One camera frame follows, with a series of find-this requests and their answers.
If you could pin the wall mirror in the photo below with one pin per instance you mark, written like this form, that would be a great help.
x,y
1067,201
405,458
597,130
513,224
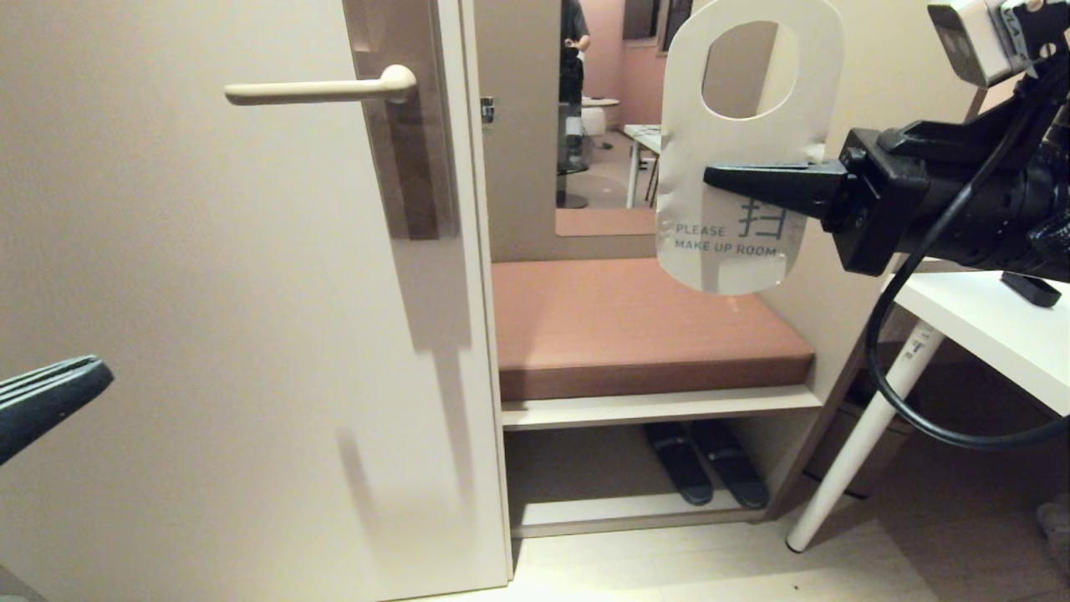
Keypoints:
x,y
602,125

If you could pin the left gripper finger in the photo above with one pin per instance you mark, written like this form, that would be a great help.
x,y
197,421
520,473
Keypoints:
x,y
50,400

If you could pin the small black device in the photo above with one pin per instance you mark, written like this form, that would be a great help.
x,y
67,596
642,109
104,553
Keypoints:
x,y
1032,289

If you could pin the beige door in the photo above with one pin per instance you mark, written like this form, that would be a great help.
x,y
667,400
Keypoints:
x,y
209,334

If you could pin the metal door latch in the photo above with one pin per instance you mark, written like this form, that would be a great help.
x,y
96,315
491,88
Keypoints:
x,y
487,109

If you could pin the beige bench shelf unit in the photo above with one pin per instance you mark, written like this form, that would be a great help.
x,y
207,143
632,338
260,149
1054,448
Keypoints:
x,y
652,408

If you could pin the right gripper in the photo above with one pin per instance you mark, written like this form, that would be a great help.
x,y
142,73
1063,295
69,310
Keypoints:
x,y
919,209

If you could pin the white table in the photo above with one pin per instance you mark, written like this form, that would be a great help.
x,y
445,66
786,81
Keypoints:
x,y
986,326

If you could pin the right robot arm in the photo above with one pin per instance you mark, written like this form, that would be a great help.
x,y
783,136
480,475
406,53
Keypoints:
x,y
1055,209

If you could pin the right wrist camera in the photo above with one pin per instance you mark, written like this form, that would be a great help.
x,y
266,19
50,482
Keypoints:
x,y
974,42

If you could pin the white door hanger sign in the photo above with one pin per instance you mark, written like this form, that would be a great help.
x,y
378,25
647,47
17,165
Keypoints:
x,y
694,125

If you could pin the black slipper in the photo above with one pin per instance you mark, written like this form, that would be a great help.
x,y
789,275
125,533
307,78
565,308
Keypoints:
x,y
736,464
681,464

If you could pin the brown bench cushion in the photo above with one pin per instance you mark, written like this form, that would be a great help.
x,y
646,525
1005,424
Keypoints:
x,y
627,326

